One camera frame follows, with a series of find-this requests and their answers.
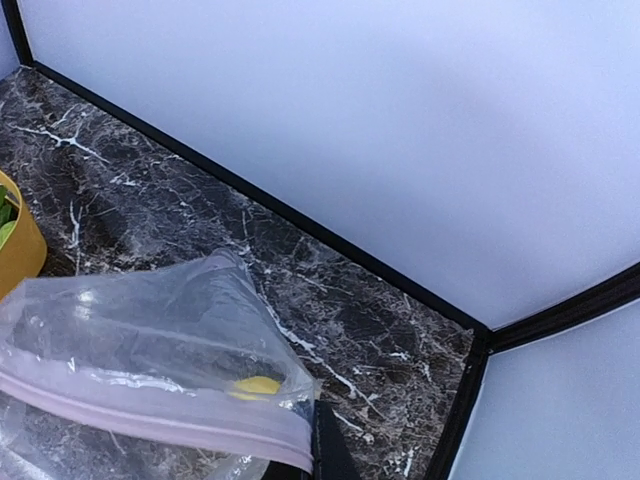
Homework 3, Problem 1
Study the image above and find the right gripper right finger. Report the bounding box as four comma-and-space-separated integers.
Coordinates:
312, 401, 358, 480

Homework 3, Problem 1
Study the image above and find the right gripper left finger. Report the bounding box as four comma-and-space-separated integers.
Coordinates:
262, 462, 311, 480

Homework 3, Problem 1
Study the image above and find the yellow toy lemon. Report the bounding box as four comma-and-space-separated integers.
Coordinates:
227, 376, 281, 400

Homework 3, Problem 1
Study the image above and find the clear dotted zip bag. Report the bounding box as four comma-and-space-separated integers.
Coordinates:
1, 249, 317, 479

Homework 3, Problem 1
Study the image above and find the yellow plastic basket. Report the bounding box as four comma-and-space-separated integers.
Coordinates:
1, 172, 47, 298

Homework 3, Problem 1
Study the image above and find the green toy leafy vegetable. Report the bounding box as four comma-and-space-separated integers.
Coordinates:
0, 185, 19, 248

